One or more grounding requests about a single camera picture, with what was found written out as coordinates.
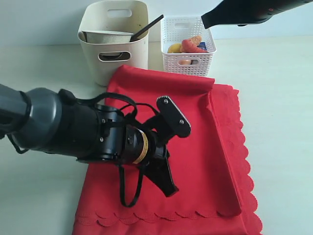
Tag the pale green ceramic bowl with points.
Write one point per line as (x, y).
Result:
(108, 37)

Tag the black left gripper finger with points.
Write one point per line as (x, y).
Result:
(158, 171)

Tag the cream plastic tub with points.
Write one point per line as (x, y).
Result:
(114, 15)

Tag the brown egg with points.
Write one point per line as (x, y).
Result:
(185, 62)

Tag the white perforated plastic basket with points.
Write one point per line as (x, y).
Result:
(174, 29)

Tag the blue white milk carton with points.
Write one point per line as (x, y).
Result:
(202, 45)

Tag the yellow lemon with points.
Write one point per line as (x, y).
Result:
(175, 48)

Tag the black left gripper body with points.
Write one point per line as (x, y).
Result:
(141, 149)

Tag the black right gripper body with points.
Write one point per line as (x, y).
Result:
(260, 11)

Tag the red tablecloth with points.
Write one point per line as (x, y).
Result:
(209, 167)

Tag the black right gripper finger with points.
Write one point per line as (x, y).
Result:
(227, 12)

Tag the red sausage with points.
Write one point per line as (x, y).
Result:
(190, 47)

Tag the dark wooden chopstick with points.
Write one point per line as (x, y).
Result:
(145, 28)

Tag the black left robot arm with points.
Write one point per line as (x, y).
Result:
(101, 130)

